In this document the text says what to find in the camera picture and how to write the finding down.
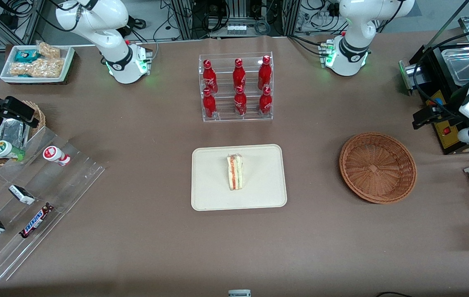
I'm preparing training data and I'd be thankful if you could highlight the red cola bottle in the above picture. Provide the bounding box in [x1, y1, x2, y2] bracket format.
[234, 85, 248, 116]
[233, 58, 246, 91]
[202, 88, 217, 119]
[258, 55, 272, 90]
[202, 59, 218, 94]
[259, 86, 272, 116]

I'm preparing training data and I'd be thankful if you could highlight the white rectangular snack tray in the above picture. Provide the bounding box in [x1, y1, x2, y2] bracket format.
[0, 45, 75, 85]

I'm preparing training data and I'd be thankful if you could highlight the clear pack of rice crackers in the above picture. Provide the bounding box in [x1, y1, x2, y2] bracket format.
[33, 58, 65, 78]
[9, 62, 36, 78]
[36, 41, 61, 59]

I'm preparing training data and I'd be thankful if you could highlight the green capped yogurt bottle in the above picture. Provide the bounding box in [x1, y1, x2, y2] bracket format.
[0, 140, 26, 161]

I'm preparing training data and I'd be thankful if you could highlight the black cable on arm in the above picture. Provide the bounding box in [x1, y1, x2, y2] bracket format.
[413, 27, 469, 121]

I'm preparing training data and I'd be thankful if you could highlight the beige rectangular tray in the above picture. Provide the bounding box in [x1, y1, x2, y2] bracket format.
[191, 144, 288, 212]

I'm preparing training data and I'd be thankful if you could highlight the red capped yogurt bottle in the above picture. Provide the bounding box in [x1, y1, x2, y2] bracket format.
[43, 146, 71, 167]

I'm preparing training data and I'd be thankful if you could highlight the clear acrylic stepped shelf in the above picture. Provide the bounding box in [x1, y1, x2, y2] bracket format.
[0, 126, 109, 282]

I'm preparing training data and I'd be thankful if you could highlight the aluminium equipment frame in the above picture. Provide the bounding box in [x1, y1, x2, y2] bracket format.
[171, 0, 301, 40]

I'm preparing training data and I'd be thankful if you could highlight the small brown wicker basket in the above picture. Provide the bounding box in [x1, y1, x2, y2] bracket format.
[0, 100, 46, 166]

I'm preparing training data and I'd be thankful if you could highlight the teal snack packet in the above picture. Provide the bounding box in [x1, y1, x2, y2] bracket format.
[14, 49, 41, 63]

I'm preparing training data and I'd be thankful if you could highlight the round brown wicker basket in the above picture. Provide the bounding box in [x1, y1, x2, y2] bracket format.
[339, 132, 417, 205]

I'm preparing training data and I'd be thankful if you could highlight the snickers bar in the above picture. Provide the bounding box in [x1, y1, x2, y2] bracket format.
[19, 203, 55, 239]

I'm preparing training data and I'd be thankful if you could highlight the silver foil package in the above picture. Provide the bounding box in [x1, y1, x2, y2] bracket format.
[0, 119, 30, 159]

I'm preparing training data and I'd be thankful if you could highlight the black food warmer appliance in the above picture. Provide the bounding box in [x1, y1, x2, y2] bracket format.
[399, 43, 469, 156]

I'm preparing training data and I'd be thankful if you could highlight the steel food pan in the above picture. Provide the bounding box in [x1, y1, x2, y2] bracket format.
[441, 46, 469, 85]

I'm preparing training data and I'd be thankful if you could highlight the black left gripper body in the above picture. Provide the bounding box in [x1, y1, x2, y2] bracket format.
[434, 103, 466, 124]

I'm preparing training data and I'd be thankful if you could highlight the triangular sandwich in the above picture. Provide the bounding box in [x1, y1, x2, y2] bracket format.
[226, 153, 244, 191]

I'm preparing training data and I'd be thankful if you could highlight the clear acrylic bottle rack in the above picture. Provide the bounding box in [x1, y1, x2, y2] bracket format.
[198, 52, 273, 123]

